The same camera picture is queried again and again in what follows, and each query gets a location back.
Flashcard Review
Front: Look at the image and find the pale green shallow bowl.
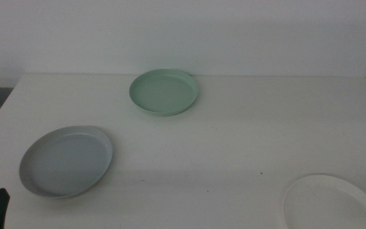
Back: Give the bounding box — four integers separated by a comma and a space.
128, 68, 200, 116

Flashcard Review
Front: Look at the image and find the light grey shallow bowl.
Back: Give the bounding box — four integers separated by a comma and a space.
18, 125, 114, 199

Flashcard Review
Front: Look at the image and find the white shallow bowl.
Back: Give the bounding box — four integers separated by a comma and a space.
282, 174, 366, 229

